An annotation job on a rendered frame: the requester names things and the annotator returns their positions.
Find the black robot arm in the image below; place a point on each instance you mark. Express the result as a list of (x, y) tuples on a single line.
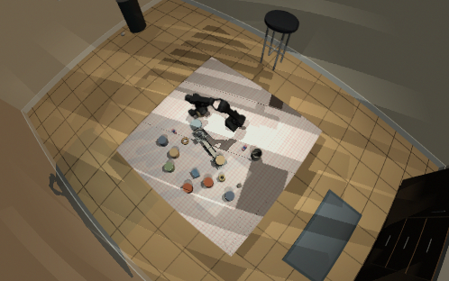
[(223, 107)]

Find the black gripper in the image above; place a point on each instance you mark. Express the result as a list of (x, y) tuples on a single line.
[(192, 112)]

